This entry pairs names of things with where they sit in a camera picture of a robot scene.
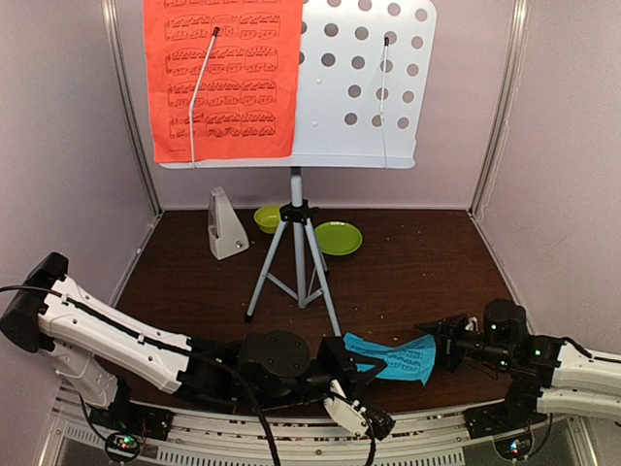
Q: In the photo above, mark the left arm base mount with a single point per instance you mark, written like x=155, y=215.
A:
x=125, y=435

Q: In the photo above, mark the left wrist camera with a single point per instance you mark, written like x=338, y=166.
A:
x=357, y=418

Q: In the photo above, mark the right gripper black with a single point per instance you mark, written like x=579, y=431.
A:
x=448, y=331

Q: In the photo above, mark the green plastic bowl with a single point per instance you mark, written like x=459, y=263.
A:
x=268, y=218

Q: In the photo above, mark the red sheet music paper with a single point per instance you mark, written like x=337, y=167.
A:
x=222, y=78

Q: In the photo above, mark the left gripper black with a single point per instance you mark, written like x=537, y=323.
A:
x=333, y=349

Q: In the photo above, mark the aluminium front rail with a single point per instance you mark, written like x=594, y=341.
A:
x=431, y=437

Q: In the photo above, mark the aluminium frame post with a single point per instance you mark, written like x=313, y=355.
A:
x=109, y=8
x=516, y=46

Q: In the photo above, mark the green plastic plate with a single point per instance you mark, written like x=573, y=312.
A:
x=338, y=238

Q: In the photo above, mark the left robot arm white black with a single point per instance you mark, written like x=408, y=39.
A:
x=50, y=306

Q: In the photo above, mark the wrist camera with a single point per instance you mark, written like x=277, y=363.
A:
x=357, y=418
x=472, y=324

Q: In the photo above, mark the white perforated music stand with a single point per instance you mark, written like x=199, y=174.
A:
x=363, y=68

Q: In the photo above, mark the left aluminium frame post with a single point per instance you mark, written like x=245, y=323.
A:
x=109, y=8

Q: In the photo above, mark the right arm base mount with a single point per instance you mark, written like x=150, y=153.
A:
x=500, y=427

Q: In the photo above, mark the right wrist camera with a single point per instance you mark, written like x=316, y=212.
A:
x=472, y=324

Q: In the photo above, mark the right aluminium frame post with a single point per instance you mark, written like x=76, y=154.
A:
x=516, y=46

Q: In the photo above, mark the grey metronome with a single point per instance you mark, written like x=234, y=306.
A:
x=227, y=236

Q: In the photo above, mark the blue sheet music paper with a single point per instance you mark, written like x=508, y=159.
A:
x=411, y=362

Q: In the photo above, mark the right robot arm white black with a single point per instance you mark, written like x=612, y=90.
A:
x=548, y=375

